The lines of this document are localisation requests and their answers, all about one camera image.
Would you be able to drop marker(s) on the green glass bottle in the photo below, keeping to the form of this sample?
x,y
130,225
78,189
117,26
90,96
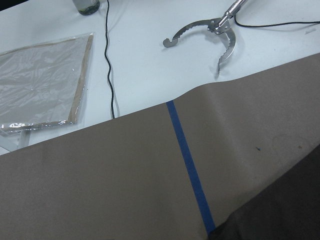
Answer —
x,y
87,7

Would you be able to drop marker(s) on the plastic bagged cardboard sheet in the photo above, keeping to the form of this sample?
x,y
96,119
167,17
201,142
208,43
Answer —
x,y
42,85

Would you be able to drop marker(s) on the silver reacher grabber tool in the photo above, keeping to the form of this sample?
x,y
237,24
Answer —
x,y
218,26

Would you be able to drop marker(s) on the brown t-shirt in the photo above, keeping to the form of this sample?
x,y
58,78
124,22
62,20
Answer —
x,y
288,209

